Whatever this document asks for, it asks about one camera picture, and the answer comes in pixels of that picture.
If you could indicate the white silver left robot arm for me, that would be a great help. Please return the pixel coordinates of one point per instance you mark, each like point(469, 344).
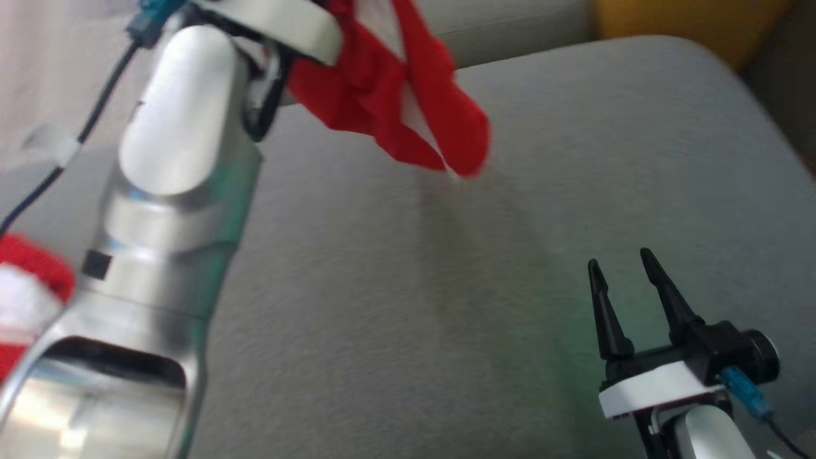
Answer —
point(172, 191)

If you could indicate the grey fabric sofa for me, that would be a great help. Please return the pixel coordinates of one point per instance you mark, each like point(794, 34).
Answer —
point(446, 287)

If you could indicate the red and white garment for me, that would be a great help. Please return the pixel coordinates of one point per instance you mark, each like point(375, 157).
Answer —
point(25, 268)

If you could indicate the red white basketball jersey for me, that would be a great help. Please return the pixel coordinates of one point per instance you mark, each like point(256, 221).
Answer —
point(370, 95)

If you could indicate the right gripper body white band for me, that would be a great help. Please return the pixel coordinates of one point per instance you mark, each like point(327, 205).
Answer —
point(656, 389)

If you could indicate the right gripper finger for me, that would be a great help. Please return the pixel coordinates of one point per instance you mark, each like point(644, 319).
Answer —
point(672, 306)
point(609, 325)

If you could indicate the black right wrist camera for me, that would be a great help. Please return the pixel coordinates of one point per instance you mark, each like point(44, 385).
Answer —
point(733, 350)

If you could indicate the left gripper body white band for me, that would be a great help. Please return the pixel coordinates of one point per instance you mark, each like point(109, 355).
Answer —
point(287, 25)

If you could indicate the yellow cushion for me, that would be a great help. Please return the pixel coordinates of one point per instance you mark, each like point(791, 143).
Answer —
point(688, 25)

